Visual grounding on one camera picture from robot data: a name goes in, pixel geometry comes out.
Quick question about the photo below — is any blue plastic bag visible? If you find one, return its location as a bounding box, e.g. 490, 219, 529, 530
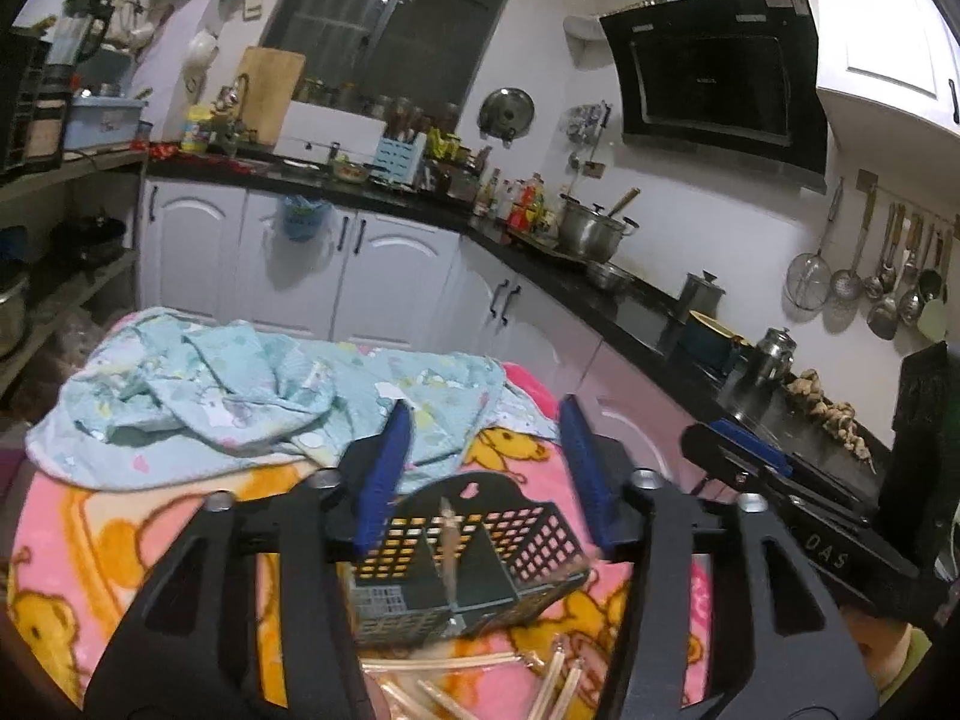
281, 195, 332, 242

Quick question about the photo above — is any steel kettle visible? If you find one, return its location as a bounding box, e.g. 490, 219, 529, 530
752, 328, 797, 380

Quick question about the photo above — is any dark kitchen window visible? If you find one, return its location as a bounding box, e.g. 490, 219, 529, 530
260, 0, 506, 117

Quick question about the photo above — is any light blue towel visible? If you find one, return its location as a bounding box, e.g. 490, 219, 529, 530
26, 309, 556, 493

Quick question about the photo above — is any blue enamel pot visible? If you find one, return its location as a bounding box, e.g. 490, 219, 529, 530
679, 310, 750, 377

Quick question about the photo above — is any blue knife block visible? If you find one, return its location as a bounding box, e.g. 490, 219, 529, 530
371, 132, 427, 185

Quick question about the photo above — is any pink cartoon blanket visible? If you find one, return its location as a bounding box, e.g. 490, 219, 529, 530
5, 305, 715, 720

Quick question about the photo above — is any red sauce bottle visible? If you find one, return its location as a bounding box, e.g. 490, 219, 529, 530
508, 172, 544, 232

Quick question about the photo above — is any black range hood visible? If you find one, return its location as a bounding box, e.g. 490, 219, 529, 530
601, 0, 828, 193

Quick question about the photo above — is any dark green utensil basket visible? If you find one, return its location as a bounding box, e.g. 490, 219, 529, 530
350, 472, 590, 650

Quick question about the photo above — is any hanging pot lid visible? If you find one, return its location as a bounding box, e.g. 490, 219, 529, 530
477, 88, 535, 145

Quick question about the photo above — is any hanging steel ladle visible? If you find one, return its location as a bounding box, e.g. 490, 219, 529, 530
830, 187, 875, 304

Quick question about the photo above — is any white upper cabinet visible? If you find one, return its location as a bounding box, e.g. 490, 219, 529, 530
817, 0, 958, 132

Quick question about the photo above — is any steel pot on shelf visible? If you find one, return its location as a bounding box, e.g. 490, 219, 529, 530
0, 271, 29, 358

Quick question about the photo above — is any light blue plastic box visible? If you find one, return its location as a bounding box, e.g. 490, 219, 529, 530
64, 96, 145, 151

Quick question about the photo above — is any wooden cutting board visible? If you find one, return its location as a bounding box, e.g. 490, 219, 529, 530
236, 46, 306, 146

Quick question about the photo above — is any blender with black lid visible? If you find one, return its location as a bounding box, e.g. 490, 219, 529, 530
46, 0, 114, 85

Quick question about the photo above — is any stainless steel stock pot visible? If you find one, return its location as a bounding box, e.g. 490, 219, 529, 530
558, 195, 640, 263

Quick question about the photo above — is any black lidded canister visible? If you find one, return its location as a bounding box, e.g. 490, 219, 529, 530
675, 270, 726, 322

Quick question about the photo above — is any hanging wire skimmer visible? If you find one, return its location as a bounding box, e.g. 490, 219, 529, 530
784, 179, 844, 312

